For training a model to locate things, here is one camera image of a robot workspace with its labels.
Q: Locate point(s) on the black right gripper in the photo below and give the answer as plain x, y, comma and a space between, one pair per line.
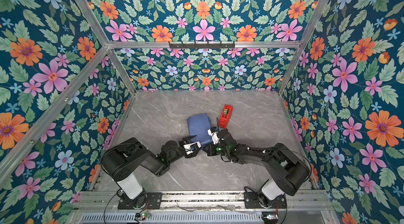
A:
211, 151

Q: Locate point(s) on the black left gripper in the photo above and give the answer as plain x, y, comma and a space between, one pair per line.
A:
181, 143

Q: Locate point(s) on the light blue wrapping paper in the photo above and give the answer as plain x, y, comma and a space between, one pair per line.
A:
198, 127

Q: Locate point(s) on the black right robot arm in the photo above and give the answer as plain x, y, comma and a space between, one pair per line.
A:
287, 171

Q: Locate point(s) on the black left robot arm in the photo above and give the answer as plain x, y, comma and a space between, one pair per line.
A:
121, 161

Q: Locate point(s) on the red tape dispenser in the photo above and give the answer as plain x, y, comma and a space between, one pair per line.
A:
225, 116

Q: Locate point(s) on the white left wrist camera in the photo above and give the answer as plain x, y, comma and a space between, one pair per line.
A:
193, 147

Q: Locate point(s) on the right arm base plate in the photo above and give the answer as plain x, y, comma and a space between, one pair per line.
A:
253, 200

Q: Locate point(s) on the white cable duct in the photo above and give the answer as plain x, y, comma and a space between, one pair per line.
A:
172, 218

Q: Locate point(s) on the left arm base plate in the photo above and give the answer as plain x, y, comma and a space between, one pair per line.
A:
146, 200

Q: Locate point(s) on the black hook rail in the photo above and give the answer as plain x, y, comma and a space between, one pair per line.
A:
202, 45

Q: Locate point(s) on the aluminium mounting rail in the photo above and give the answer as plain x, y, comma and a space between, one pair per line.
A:
191, 201

